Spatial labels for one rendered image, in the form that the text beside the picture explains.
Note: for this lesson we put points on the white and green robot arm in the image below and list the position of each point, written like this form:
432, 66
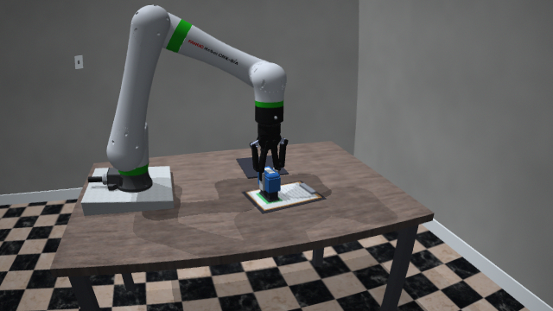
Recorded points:
149, 33

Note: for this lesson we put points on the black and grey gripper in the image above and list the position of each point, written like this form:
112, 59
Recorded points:
268, 139

